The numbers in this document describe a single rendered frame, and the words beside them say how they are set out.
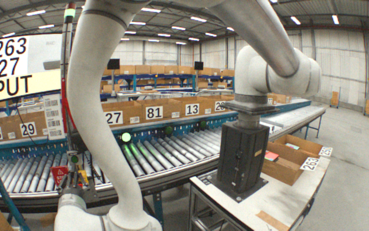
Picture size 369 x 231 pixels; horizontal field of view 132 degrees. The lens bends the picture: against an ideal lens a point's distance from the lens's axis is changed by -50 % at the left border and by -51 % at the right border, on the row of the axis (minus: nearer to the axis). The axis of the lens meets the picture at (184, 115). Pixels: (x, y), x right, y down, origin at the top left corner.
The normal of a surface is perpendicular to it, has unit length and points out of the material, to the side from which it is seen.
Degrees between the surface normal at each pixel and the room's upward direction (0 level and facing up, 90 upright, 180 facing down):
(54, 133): 90
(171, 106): 90
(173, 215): 0
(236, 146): 90
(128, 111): 91
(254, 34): 160
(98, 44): 99
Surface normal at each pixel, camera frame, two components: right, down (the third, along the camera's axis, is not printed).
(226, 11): -0.14, 0.99
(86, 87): 0.67, 0.20
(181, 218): 0.01, -0.97
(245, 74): -0.62, 0.18
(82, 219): 0.33, -0.94
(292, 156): -0.84, 0.09
